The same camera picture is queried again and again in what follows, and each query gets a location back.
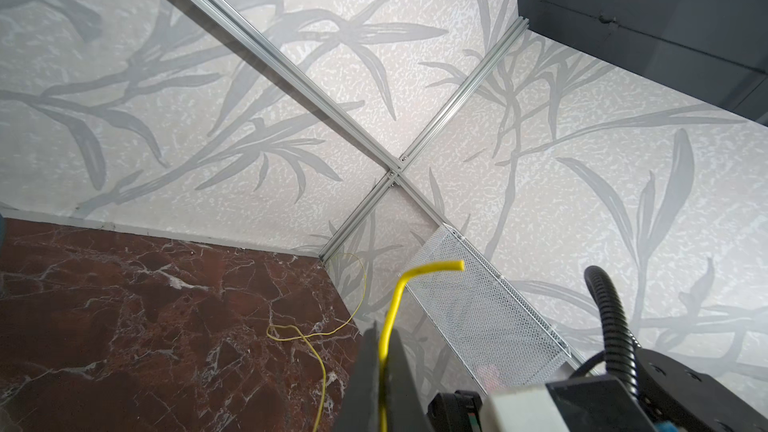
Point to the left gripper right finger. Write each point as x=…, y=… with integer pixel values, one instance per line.
x=402, y=410

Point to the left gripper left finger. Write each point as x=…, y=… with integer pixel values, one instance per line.
x=359, y=408

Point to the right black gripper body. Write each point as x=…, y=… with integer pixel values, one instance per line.
x=455, y=412

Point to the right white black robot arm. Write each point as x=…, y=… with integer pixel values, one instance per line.
x=625, y=387

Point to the pink object in basket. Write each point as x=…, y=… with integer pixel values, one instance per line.
x=490, y=378

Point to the white wire mesh basket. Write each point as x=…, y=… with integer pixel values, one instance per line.
x=483, y=318

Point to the aluminium frame rail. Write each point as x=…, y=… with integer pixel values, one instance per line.
x=298, y=105

